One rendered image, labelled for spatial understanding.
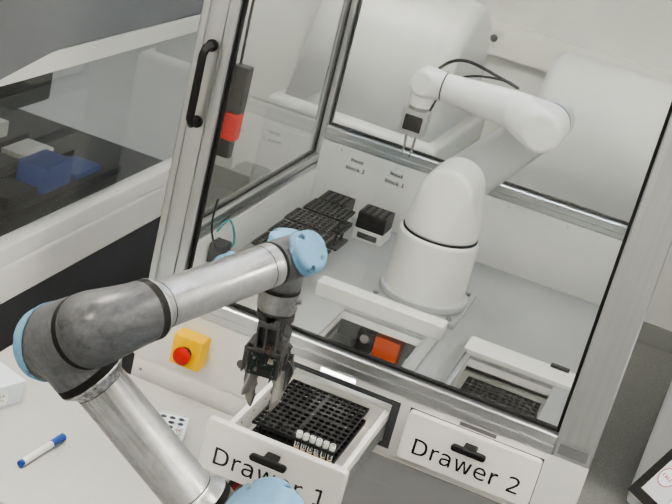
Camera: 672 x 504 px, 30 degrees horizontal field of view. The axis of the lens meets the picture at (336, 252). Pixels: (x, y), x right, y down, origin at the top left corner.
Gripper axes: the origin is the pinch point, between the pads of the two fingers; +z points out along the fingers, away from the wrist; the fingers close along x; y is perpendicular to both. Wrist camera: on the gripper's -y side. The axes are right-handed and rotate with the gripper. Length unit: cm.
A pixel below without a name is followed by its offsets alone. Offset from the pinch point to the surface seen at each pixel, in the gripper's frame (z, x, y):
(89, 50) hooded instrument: -44, -66, -55
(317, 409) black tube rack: 8.2, 8.0, -17.6
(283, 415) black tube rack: 8.0, 2.5, -10.9
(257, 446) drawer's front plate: 6.8, 1.9, 5.3
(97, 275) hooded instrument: 24, -69, -83
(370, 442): 11.4, 20.3, -16.3
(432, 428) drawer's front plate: 8.4, 31.3, -23.8
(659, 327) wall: 94, 101, -335
